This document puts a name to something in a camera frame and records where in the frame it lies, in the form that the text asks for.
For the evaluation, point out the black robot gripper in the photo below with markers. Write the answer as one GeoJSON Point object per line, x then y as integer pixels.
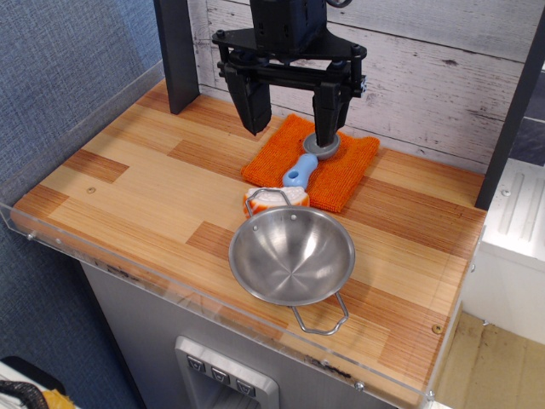
{"type": "Point", "coordinates": [289, 45]}

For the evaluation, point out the stainless steel colander bowl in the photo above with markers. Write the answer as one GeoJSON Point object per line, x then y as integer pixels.
{"type": "Point", "coordinates": [293, 256]}

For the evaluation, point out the orange salmon sushi toy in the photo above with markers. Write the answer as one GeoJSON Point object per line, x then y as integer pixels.
{"type": "Point", "coordinates": [258, 199]}

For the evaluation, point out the blue grey ice cream scoop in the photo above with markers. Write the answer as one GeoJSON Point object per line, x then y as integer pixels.
{"type": "Point", "coordinates": [299, 174]}

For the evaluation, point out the orange knitted cloth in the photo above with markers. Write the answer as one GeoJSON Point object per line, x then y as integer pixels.
{"type": "Point", "coordinates": [334, 181]}

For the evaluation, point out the grey cabinet front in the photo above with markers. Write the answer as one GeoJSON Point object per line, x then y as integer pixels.
{"type": "Point", "coordinates": [146, 326]}

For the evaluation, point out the white grooved side unit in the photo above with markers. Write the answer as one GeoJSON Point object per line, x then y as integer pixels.
{"type": "Point", "coordinates": [505, 283]}

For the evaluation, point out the clear acrylic table guard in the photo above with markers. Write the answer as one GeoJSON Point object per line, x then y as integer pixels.
{"type": "Point", "coordinates": [41, 127]}

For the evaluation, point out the silver dispenser button panel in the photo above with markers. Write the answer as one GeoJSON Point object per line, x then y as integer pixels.
{"type": "Point", "coordinates": [214, 380]}

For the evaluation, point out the black and yellow object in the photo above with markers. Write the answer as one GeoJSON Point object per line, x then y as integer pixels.
{"type": "Point", "coordinates": [24, 385]}

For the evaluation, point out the dark grey left post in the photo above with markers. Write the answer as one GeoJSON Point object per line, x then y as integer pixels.
{"type": "Point", "coordinates": [179, 65]}

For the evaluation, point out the dark grey post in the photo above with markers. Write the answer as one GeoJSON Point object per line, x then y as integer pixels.
{"type": "Point", "coordinates": [179, 65]}
{"type": "Point", "coordinates": [521, 97]}

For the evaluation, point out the dark grey right post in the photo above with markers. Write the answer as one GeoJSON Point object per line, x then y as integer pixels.
{"type": "Point", "coordinates": [521, 97]}

